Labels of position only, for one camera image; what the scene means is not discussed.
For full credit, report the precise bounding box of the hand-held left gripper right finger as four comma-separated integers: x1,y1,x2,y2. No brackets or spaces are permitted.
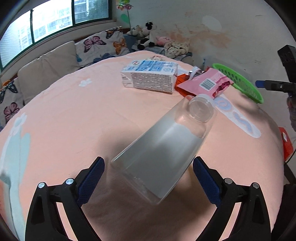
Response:
193,156,271,241

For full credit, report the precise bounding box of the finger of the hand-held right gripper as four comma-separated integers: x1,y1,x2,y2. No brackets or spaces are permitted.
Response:
277,45,296,82
255,79,296,92

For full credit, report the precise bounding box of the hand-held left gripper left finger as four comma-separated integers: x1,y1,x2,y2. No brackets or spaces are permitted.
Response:
25,156,105,241

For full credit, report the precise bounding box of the green plastic basket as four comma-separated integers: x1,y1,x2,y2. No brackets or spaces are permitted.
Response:
212,63,264,104

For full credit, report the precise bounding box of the clear plastic bottle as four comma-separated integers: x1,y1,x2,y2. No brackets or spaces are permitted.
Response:
110,94,218,205

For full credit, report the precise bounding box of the pink snack packet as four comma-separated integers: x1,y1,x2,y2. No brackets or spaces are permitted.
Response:
184,68,234,98

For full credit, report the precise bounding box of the white plastic wrapper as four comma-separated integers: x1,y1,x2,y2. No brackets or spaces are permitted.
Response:
188,66,204,78

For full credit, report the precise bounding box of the orange snack packet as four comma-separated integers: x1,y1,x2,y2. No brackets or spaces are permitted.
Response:
175,74,195,96

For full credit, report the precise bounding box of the spotted cream plush toy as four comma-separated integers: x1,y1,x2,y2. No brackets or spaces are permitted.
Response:
164,40,191,58

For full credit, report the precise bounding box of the butterfly print cushion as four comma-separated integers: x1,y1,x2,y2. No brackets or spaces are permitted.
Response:
0,77,25,131
75,27,130,67

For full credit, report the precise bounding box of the white and blue milk carton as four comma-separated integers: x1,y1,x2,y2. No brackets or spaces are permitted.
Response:
120,60,179,93

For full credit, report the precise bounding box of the pink plush toy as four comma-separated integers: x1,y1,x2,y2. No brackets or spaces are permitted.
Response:
156,36,174,46

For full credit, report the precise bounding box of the beige cushion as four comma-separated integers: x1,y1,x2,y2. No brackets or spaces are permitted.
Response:
17,41,80,105

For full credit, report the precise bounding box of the black and white cow plush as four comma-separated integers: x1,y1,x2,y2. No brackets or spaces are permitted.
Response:
137,22,158,50

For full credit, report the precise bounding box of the dark blue sofa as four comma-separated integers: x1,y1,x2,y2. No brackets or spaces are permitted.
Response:
124,34,139,50

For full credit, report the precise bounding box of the small black and white plush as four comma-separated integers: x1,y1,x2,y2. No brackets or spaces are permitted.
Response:
127,25,142,37

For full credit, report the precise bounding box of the green framed window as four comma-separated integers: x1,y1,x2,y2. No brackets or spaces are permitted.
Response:
0,0,116,67

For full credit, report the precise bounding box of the colourful pinwheel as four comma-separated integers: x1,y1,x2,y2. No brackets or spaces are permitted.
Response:
116,0,134,11

